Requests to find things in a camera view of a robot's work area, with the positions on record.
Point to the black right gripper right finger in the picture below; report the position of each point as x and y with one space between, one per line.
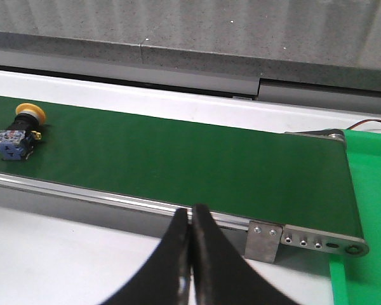
221 275

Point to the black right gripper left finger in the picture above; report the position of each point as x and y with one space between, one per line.
166 275

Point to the yellow push button switch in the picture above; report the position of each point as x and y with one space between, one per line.
17 140

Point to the green conveyor belt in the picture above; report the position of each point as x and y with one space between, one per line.
287 178

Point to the bright green plastic tray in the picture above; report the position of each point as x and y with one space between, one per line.
358 281

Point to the grey cabinet panel under counter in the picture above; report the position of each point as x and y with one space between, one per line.
265 90

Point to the grey stone counter slab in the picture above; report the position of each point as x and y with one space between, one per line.
332 43

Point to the metal conveyor end bracket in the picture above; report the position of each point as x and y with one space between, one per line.
264 238

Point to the aluminium conveyor side rail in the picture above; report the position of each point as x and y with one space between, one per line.
88 206

